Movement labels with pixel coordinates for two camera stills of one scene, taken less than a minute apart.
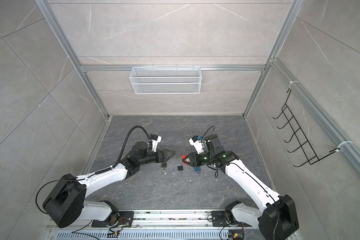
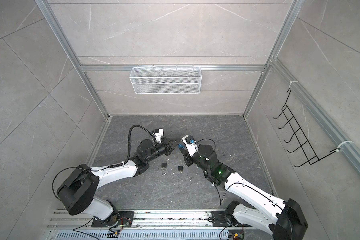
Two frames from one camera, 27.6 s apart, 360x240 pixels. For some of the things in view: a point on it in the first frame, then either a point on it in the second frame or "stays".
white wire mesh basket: [166, 80] stays
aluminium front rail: [163, 225] stays
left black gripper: [165, 158] -> [168, 146]
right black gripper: [194, 159] stays
